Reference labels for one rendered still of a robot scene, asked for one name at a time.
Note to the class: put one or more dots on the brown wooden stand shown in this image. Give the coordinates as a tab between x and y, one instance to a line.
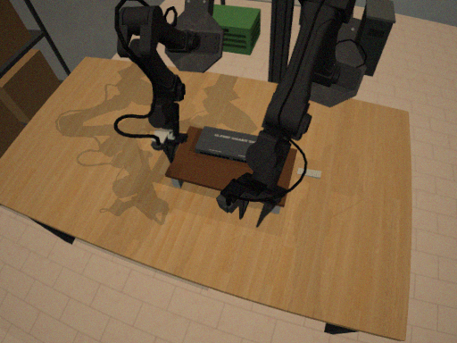
214	172

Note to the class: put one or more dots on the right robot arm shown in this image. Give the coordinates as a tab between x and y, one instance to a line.
148	23

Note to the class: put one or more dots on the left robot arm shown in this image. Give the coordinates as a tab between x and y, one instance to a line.
319	26

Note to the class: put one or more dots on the dark grey network switch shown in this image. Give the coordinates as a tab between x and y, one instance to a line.
224	144

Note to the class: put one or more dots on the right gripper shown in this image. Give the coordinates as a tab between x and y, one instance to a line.
174	138

